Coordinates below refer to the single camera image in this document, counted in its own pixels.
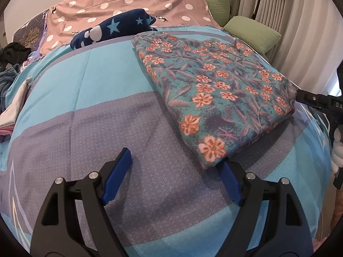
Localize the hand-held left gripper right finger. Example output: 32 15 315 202
218 159 314 257

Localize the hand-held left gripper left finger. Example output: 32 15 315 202
30 147 132 257

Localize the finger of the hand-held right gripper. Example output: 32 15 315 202
295 87 329 113

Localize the teal floral garment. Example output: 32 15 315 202
131 31 298 170

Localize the person's right hand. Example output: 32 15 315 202
330 124 343 173

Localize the blue grey striped blanket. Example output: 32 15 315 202
0 25 334 257

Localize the large green pillow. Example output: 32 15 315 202
223 16 282 54

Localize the cream curtain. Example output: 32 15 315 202
225 0 343 95

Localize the pink folded cloth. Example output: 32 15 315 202
0 124 15 136

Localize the white folded cloth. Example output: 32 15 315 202
0 76 33 129

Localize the small green pillow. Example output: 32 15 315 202
203 0 232 27

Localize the dark teal fleece blanket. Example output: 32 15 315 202
0 64 21 113

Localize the navy star print blanket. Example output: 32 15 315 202
70 9 158 51

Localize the lilac bed sheet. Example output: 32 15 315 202
23 39 49 67

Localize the black clothing heap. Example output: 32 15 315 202
0 42 32 68

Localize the dark gold patterned cloth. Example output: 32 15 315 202
13 9 51 49

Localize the brown polka dot sheet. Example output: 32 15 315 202
41 0 224 51

